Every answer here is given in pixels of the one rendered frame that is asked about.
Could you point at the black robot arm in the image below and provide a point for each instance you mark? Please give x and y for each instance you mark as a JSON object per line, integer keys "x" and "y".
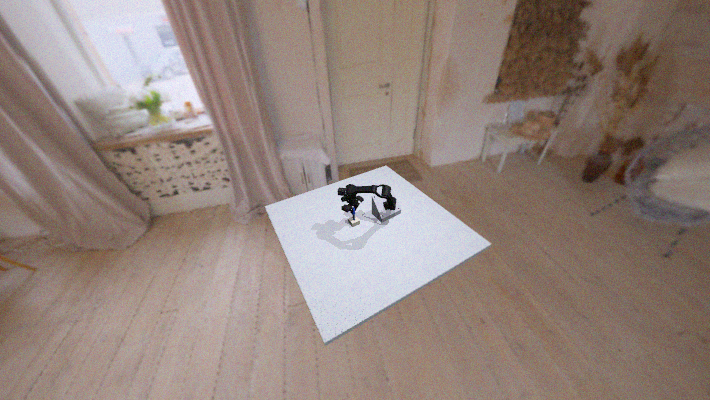
{"x": 351, "y": 191}

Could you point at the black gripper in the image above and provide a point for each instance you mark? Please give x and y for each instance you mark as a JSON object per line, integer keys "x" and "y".
{"x": 352, "y": 202}

